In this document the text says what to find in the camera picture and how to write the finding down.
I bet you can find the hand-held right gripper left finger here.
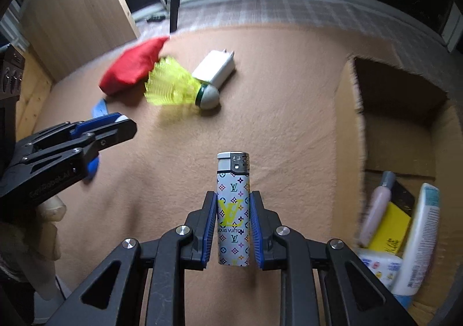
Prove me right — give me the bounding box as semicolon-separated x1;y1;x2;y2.
43;190;218;326

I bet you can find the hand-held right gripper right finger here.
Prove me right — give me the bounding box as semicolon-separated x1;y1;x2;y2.
249;191;420;326

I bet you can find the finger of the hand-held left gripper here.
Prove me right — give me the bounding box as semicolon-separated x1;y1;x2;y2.
22;118;137;176
16;112;124;153

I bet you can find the patterned white lighter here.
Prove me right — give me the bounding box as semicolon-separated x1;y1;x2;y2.
216;151;251;268

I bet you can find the red fabric pouch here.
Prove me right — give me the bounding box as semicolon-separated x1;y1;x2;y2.
99;36;170;96

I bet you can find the yellow shuttlecock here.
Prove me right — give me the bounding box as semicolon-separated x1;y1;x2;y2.
144;56;221;111

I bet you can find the small pink bottle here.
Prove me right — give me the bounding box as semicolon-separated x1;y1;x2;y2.
357;171;396;249

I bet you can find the white charger plug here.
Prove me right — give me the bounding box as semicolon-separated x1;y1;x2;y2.
191;49;236;89

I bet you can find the white tissue packet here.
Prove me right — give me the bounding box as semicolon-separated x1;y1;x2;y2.
356;248;404;292

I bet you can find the yellow notebook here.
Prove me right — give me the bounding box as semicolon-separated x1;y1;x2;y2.
367;179;416;256

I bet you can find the white bottle with blue cap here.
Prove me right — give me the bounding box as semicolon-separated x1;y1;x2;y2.
391;183;441;312

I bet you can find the cardboard box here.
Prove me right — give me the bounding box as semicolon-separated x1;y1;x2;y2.
333;54;463;326

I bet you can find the person's left hand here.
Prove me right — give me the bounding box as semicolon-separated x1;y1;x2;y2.
0;196;68;269

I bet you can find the pine plank board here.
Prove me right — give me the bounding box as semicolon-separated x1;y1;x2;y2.
14;47;53;153

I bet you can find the light wooden board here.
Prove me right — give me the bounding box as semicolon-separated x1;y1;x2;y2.
18;0;142;84

